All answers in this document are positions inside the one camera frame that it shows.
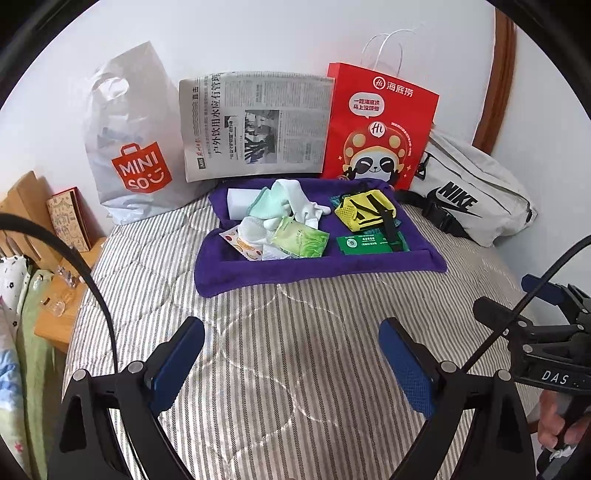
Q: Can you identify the mint green cloth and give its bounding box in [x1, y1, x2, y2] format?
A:
[249, 186, 297, 220]

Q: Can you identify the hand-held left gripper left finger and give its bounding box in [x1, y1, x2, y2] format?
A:
[48, 316, 206, 480]

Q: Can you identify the yellow pouch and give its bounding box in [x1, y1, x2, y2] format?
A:
[334, 190, 399, 233]

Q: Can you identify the red paper bag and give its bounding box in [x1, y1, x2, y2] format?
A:
[321, 30, 441, 193]

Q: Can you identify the dark green tissue packet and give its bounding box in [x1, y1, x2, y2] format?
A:
[335, 234, 393, 256]

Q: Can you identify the black strap brace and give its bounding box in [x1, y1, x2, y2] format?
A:
[382, 215, 404, 253]

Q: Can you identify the white sponge block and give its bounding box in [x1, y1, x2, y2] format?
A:
[226, 187, 265, 220]

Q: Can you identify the folded newspaper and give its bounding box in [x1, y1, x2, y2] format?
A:
[178, 71, 336, 184]

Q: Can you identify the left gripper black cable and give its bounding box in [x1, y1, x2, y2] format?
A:
[0, 212, 139, 371]

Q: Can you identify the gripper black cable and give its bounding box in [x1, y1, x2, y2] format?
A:
[0, 212, 139, 371]
[461, 239, 591, 372]

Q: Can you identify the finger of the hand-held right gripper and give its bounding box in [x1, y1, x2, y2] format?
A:
[522, 274, 578, 318]
[473, 296, 533, 336]

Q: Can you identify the wooden bedside table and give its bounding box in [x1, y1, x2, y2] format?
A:
[0, 171, 110, 354]

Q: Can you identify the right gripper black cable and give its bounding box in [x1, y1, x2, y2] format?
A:
[461, 239, 591, 372]

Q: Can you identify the white sock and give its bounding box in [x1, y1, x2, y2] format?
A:
[271, 178, 334, 230]

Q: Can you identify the brown wooden door frame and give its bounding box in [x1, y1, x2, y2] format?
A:
[473, 21, 517, 156]

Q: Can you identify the dotted white cloth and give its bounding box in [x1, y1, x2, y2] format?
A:
[0, 256, 34, 325]

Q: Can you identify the white tissue sheet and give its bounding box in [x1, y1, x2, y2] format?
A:
[237, 216, 283, 248]

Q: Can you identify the grey waist bag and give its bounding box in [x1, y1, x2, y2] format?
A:
[398, 129, 539, 248]

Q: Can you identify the patterned book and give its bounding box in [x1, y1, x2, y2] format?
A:
[45, 186, 93, 253]

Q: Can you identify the person's right hand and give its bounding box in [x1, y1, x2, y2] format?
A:
[536, 390, 591, 448]

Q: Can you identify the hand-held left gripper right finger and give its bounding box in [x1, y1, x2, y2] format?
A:
[378, 316, 539, 480]

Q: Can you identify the fruit print small packet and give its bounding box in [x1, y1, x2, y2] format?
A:
[220, 228, 264, 262]

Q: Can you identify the purple towel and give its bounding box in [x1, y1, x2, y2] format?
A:
[194, 178, 448, 299]

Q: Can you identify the white plastic shopping bag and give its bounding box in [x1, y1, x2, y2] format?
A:
[82, 41, 195, 226]

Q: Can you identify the light green wipes packet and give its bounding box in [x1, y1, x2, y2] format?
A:
[270, 217, 330, 260]

